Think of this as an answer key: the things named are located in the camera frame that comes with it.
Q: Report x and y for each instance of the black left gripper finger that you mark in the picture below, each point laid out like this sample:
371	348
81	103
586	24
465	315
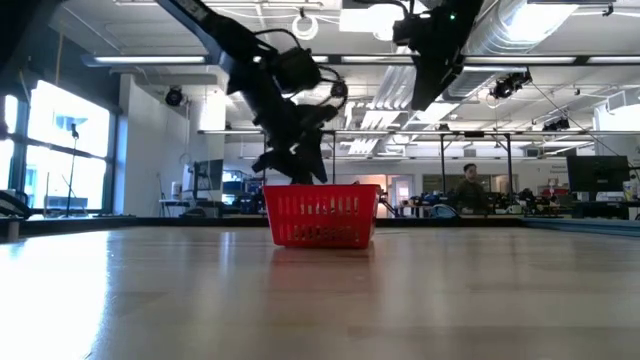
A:
310	162
275	162

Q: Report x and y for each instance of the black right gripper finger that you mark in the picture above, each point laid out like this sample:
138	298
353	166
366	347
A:
432	80

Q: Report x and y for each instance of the red plastic slotted basket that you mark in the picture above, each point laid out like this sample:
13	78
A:
320	215

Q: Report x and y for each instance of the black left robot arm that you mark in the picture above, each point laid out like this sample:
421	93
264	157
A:
210	25

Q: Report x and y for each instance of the dark background robot rig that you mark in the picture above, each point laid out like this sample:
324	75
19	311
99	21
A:
247	197

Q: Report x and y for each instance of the black computer monitor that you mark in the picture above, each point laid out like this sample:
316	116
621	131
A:
210	175
597	173

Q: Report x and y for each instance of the black ceiling spotlight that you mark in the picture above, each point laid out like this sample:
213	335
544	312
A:
510	85
556	124

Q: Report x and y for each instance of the person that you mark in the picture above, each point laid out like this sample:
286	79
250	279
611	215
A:
470	192

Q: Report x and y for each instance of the black round ceiling speaker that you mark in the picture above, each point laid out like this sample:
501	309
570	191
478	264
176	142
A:
173	96

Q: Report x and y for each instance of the black tripod stand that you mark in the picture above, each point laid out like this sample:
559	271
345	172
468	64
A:
74	131

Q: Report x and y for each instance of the large window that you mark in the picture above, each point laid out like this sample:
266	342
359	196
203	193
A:
65	150

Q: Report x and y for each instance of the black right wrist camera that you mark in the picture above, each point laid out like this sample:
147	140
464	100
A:
407	32

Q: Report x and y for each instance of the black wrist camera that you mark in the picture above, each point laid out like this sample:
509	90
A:
407	32
297	70

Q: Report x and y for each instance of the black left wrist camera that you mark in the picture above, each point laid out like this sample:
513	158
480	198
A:
297	70

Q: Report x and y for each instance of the silver ventilation duct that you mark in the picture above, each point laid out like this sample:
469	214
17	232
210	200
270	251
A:
500	25

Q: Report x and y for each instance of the black metal workstation frame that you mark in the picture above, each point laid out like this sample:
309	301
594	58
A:
442	165

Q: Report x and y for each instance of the black aluminium table frame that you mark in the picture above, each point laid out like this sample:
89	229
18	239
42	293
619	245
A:
150	221

